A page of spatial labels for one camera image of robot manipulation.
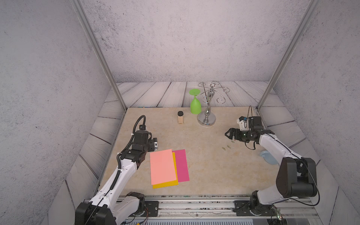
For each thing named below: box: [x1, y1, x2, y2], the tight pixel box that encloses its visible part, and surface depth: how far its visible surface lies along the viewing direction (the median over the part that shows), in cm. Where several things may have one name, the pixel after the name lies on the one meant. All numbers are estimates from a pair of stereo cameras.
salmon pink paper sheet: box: [150, 149, 177, 186], surface depth 91 cm
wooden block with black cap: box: [177, 110, 184, 125], surface depth 107 cm
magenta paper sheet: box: [172, 149, 190, 183], surface depth 91 cm
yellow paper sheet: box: [152, 151, 179, 189], surface depth 84 cm
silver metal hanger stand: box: [196, 81, 230, 127], surface depth 109 cm
